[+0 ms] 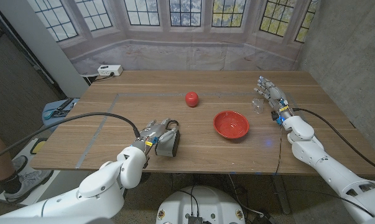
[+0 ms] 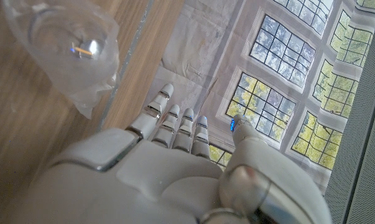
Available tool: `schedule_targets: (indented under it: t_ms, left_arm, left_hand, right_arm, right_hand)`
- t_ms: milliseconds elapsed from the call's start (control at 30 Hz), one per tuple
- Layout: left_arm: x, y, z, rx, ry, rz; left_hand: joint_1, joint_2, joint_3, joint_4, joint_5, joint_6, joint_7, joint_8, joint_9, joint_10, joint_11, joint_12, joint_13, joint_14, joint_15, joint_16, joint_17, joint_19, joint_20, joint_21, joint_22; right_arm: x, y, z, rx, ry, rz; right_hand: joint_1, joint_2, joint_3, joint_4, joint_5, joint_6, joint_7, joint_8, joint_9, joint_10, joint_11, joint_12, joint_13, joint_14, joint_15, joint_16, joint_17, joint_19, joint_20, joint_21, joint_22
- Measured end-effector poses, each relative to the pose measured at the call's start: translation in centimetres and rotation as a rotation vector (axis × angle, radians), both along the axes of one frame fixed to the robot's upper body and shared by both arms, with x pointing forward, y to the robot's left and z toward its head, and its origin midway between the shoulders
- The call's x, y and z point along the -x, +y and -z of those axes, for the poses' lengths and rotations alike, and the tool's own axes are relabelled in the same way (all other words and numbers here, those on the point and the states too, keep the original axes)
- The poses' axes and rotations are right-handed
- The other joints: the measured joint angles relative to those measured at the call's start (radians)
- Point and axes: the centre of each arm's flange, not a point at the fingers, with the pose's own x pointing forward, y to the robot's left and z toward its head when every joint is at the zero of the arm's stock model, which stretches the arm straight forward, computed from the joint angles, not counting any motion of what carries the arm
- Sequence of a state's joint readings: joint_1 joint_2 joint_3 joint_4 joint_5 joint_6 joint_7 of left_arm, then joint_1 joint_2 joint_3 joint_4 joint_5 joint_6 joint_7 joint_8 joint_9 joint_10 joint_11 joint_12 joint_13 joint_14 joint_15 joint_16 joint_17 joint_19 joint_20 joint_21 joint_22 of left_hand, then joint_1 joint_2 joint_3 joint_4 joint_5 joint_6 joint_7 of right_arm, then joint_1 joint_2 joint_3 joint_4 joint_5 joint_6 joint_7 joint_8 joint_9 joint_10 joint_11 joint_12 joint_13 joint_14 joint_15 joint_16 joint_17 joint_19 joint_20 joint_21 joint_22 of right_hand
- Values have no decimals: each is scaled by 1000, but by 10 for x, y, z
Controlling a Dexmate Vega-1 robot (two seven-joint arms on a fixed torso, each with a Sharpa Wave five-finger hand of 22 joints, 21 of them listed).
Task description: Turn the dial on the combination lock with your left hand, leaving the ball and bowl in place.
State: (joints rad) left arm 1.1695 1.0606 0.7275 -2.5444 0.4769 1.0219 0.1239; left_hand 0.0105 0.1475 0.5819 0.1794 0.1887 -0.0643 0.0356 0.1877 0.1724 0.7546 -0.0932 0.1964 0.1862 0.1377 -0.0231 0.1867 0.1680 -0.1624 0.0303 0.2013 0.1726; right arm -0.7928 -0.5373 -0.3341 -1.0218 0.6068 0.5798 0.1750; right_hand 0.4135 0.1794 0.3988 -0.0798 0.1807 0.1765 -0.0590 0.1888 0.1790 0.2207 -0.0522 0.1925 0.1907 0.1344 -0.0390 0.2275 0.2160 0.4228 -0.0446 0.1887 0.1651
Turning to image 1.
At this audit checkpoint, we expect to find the white slanted pillar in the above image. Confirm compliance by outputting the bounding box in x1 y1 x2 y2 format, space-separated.
0 0 90 98

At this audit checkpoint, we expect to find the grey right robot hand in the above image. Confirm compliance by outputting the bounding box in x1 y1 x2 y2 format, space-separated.
254 75 294 121

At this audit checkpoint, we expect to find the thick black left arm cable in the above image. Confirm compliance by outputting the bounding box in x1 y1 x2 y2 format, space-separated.
0 111 141 164

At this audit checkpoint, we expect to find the white floor cable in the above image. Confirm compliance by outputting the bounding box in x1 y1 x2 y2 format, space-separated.
227 174 266 218

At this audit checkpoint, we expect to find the teal handled tool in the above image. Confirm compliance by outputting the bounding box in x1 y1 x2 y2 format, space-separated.
43 109 70 121

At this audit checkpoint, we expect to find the printed window backdrop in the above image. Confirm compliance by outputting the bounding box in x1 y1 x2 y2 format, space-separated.
27 0 320 75

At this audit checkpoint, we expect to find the small clear plastic cup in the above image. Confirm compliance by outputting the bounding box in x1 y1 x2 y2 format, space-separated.
251 98 264 114

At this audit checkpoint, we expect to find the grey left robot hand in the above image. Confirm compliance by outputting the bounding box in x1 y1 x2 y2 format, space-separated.
131 118 179 154

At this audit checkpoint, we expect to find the red ball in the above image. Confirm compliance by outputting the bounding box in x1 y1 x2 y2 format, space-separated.
185 91 200 108

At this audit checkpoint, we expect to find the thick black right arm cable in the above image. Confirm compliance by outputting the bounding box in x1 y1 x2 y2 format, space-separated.
292 107 375 174

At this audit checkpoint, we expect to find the yellow and black floor object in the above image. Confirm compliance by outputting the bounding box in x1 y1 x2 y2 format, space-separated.
30 139 48 156

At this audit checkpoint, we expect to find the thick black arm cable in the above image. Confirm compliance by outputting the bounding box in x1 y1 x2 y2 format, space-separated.
0 111 141 164
292 107 375 174

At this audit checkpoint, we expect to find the blue round stool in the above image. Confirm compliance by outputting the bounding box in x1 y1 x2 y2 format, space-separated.
42 98 80 133

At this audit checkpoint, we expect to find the red bowl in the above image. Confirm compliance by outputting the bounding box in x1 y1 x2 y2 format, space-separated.
213 110 250 140

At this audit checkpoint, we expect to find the white power strip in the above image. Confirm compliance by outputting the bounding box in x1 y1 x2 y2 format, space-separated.
97 64 124 77

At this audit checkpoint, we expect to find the grey table leg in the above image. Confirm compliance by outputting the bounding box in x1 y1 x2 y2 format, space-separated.
272 174 292 215

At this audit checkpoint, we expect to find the black power strip cord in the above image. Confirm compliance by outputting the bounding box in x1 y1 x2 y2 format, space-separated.
89 73 115 83

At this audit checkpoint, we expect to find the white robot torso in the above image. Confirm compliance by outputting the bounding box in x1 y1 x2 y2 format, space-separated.
155 185 246 224

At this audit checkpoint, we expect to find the thin black hanging cable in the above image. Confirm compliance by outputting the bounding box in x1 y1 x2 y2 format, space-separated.
275 124 283 174

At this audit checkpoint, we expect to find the grey combination lock box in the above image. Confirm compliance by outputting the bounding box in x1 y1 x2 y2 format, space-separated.
155 119 181 158

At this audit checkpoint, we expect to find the grey sneaker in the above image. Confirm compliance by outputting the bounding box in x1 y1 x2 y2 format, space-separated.
3 169 54 203
9 155 29 175

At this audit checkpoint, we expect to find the black remote control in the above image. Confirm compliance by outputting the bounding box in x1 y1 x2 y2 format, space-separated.
57 98 75 111

